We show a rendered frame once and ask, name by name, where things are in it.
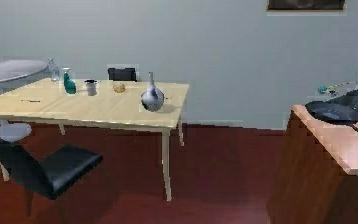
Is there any grey white vase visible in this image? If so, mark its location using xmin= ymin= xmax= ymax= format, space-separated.
xmin=140 ymin=71 xmax=165 ymax=113

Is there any black chair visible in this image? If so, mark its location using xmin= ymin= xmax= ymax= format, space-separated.
xmin=0 ymin=133 xmax=104 ymax=218
xmin=107 ymin=67 xmax=138 ymax=83

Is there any light wooden table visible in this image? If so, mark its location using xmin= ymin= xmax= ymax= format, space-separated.
xmin=0 ymin=78 xmax=190 ymax=203

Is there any grey cup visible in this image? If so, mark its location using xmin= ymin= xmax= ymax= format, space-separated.
xmin=84 ymin=79 xmax=99 ymax=97

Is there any teal spray bottle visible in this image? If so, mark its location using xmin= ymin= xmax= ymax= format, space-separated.
xmin=62 ymin=67 xmax=77 ymax=95

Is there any clear glass bottle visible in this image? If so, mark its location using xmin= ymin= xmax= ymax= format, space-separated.
xmin=47 ymin=58 xmax=61 ymax=82

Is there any brown wooden counter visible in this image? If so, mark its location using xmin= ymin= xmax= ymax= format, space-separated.
xmin=266 ymin=104 xmax=358 ymax=224

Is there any black frying pan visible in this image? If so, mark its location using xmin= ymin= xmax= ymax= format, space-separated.
xmin=304 ymin=100 xmax=358 ymax=141

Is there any dark framed picture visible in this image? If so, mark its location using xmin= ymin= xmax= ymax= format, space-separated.
xmin=266 ymin=0 xmax=348 ymax=13

